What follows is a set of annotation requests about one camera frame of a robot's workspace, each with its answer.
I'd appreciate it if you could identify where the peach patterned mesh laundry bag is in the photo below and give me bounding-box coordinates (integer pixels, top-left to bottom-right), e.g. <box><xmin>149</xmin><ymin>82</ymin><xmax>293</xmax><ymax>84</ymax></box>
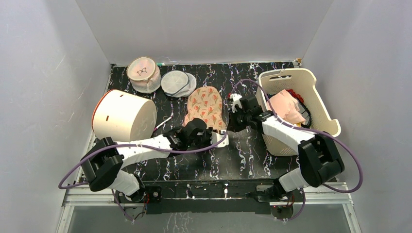
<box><xmin>183</xmin><ymin>86</ymin><xmax>227</xmax><ymax>130</ymax></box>

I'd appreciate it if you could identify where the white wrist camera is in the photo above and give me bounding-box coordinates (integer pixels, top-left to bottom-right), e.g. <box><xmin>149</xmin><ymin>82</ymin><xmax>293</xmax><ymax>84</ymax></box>
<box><xmin>228</xmin><ymin>93</ymin><xmax>242</xmax><ymax>113</ymax></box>
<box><xmin>211</xmin><ymin>129</ymin><xmax>229</xmax><ymax>148</ymax></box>

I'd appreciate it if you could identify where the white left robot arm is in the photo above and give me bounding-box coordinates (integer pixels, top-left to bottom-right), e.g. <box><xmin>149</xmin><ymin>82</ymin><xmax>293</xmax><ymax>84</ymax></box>
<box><xmin>81</xmin><ymin>118</ymin><xmax>227</xmax><ymax>202</ymax></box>

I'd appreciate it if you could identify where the cream plastic laundry basket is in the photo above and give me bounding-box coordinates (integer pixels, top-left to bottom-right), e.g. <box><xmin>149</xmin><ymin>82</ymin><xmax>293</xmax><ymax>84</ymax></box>
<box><xmin>256</xmin><ymin>68</ymin><xmax>341</xmax><ymax>156</ymax></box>

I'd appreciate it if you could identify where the white round mesh laundry bag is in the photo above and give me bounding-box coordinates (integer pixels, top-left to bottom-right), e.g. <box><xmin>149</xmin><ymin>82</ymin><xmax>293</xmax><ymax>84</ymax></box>
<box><xmin>161</xmin><ymin>70</ymin><xmax>197</xmax><ymax>98</ymax></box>

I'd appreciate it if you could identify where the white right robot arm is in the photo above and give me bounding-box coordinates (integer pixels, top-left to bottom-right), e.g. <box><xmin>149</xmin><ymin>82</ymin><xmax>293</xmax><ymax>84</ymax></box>
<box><xmin>227</xmin><ymin>94</ymin><xmax>344</xmax><ymax>201</ymax></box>

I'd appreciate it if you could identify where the pink garment in basket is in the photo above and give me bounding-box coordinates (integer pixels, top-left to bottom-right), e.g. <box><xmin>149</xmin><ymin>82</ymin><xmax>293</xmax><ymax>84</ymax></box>
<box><xmin>267</xmin><ymin>89</ymin><xmax>306</xmax><ymax>124</ymax></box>

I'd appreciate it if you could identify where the grey black garment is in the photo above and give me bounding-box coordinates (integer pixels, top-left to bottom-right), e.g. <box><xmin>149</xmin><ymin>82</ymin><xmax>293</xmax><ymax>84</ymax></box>
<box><xmin>297</xmin><ymin>99</ymin><xmax>312</xmax><ymax>129</ymax></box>

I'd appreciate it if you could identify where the pink round mesh laundry bag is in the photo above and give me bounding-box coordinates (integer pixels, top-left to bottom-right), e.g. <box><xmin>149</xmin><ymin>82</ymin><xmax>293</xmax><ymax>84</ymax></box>
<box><xmin>126</xmin><ymin>57</ymin><xmax>161</xmax><ymax>94</ymax></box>

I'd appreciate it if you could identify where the red lace garment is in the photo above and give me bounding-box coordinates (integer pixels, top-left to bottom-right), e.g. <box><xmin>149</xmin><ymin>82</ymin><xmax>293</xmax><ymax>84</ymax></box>
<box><xmin>287</xmin><ymin>89</ymin><xmax>304</xmax><ymax>103</ymax></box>

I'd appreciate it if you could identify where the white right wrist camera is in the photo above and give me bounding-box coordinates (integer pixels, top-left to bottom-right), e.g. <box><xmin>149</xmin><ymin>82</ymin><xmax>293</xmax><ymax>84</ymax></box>
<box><xmin>228</xmin><ymin>93</ymin><xmax>242</xmax><ymax>113</ymax></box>

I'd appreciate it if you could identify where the purple capped marker pen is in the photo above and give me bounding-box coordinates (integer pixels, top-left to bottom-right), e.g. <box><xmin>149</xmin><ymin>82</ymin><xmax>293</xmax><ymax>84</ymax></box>
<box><xmin>153</xmin><ymin>116</ymin><xmax>173</xmax><ymax>132</ymax></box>

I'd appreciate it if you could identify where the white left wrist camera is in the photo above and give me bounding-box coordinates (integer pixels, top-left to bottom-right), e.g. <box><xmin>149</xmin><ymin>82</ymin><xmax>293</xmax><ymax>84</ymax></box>
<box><xmin>211</xmin><ymin>129</ymin><xmax>229</xmax><ymax>148</ymax></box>

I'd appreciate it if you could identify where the cream cylindrical bin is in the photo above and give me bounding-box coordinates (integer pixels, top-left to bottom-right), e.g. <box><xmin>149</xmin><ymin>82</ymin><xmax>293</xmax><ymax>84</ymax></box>
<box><xmin>91</xmin><ymin>89</ymin><xmax>157</xmax><ymax>142</ymax></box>

